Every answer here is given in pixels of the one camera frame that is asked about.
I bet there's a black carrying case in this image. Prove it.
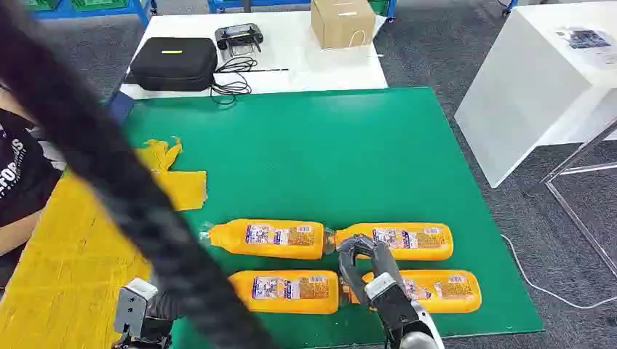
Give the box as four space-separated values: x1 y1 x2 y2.
128 36 219 93

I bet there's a cardboard box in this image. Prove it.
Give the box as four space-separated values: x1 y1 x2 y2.
309 0 378 51

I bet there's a white desk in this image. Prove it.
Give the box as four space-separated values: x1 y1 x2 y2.
453 0 617 190

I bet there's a black controller device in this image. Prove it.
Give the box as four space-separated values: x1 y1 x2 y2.
214 23 265 54

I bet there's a yellow sheet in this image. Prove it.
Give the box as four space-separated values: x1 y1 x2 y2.
0 137 209 349

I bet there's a metal desk frame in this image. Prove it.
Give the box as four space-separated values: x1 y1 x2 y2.
538 119 617 279

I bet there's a green mat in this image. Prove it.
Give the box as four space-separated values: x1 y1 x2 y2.
120 87 546 349

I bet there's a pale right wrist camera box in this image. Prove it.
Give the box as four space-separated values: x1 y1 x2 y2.
364 272 398 302

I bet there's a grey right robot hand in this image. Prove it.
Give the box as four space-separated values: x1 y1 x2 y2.
336 234 421 336

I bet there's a white floor cable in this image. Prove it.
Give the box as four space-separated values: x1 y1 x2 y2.
500 233 617 310

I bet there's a person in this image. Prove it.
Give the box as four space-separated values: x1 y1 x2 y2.
0 82 68 291

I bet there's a thick black braided cable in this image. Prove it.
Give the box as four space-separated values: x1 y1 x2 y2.
0 0 282 349

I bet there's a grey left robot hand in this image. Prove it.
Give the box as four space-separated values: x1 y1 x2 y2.
111 318 173 349

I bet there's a white table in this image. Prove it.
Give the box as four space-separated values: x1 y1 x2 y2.
119 10 389 101

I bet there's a thin black cable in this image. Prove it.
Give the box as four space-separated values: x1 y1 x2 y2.
210 45 290 106

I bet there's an orange drink bottle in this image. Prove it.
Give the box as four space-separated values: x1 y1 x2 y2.
227 269 341 316
199 219 327 261
324 222 455 262
339 268 483 315

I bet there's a blue rack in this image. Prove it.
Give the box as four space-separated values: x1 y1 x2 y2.
207 0 398 23
25 0 159 28

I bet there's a printed paper sheet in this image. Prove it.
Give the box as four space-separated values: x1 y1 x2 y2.
554 26 617 69

